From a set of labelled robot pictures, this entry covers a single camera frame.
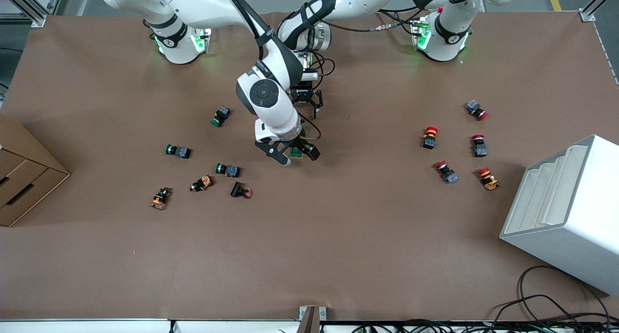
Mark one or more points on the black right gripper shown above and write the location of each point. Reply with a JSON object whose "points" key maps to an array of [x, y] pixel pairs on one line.
{"points": [[303, 144]]}

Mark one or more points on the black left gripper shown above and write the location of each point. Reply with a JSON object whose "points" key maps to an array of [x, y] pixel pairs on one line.
{"points": [[305, 95]]}

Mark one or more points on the green load switch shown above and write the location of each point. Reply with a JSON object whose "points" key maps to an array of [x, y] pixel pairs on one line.
{"points": [[295, 153]]}

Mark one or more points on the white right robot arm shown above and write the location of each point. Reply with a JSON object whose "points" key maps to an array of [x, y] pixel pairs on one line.
{"points": [[266, 94]]}

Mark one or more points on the green push button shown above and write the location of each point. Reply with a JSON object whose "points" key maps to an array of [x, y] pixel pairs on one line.
{"points": [[220, 115], [179, 151], [228, 170]]}

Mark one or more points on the brown table mat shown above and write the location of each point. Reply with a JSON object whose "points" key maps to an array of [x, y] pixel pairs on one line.
{"points": [[338, 236]]}

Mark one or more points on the red emergency stop button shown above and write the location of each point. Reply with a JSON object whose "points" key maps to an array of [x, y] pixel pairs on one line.
{"points": [[488, 179], [476, 109], [429, 137], [447, 172], [479, 147]]}

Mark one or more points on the cardboard box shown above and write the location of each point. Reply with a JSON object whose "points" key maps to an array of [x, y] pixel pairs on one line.
{"points": [[24, 173]]}

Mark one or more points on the black switch with red block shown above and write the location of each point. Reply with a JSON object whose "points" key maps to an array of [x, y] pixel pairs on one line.
{"points": [[239, 190]]}

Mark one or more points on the black orange selector switch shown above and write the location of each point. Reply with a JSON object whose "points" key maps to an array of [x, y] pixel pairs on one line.
{"points": [[203, 183], [160, 198]]}

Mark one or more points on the metal bracket with post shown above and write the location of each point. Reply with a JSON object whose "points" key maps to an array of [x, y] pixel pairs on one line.
{"points": [[311, 321]]}

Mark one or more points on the white table edge rail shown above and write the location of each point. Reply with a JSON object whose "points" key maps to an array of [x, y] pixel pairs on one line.
{"points": [[96, 327]]}

